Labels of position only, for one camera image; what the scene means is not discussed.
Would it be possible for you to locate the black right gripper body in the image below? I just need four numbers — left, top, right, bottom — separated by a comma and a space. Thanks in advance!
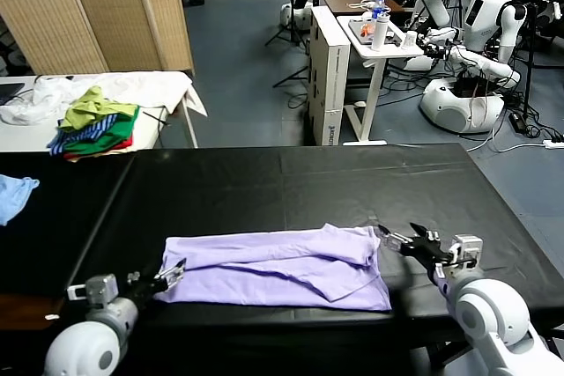
409, 241, 455, 274

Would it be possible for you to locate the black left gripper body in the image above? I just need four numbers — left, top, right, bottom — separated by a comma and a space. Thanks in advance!
121, 277, 167, 306

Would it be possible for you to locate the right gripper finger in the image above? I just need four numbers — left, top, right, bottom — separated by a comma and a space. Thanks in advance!
409, 222, 441, 243
377, 225, 413, 253

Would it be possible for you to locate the lavender t-shirt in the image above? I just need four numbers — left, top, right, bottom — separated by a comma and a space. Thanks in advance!
153, 223, 393, 312

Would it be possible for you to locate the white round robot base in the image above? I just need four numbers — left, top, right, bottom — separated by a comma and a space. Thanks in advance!
280, 1, 314, 29

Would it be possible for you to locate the cream garment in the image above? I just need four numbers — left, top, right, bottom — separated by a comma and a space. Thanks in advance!
65, 146, 137, 164

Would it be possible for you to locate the red garment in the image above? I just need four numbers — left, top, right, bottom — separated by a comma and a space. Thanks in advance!
63, 137, 134, 160

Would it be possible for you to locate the light blue garment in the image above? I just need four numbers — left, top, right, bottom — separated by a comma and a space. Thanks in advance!
0, 173, 41, 226

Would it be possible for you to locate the blue striped garment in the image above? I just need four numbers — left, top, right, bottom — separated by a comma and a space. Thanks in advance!
47, 114, 120, 156

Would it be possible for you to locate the white standing desk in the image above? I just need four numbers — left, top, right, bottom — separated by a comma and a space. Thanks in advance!
337, 14, 427, 147

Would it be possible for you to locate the tall white cardboard box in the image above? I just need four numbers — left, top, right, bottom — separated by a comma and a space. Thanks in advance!
308, 5, 352, 147

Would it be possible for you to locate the lime green garment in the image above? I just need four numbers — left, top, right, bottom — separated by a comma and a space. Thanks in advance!
59, 85, 140, 130

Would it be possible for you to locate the white side table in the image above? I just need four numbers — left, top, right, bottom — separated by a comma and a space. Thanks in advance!
0, 70, 199, 152

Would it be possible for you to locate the white cloth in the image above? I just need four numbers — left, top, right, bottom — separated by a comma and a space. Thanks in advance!
0, 70, 208, 126

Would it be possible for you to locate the black light stand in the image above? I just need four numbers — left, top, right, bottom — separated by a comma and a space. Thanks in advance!
522, 1, 543, 122

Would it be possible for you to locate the white tumbler bottle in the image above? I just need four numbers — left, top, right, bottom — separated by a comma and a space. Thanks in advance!
371, 12, 391, 52

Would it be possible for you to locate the grey tray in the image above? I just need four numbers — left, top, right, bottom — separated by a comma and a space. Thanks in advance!
348, 18, 400, 46

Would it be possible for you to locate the dark laptop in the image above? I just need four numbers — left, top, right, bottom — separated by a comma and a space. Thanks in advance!
0, 83, 26, 107

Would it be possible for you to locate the black tripod stand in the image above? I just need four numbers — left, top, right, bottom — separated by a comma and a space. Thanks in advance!
265, 0, 309, 47

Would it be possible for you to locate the bamboo folding screen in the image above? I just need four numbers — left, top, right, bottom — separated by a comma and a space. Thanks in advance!
0, 0, 195, 76

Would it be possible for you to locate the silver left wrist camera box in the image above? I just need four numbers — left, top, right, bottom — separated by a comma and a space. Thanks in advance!
66, 273, 120, 306

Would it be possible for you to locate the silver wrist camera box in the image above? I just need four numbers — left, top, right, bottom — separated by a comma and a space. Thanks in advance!
66, 273, 120, 306
448, 234, 484, 270

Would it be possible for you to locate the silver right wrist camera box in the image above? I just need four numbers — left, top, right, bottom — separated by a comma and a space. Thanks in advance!
448, 234, 484, 270

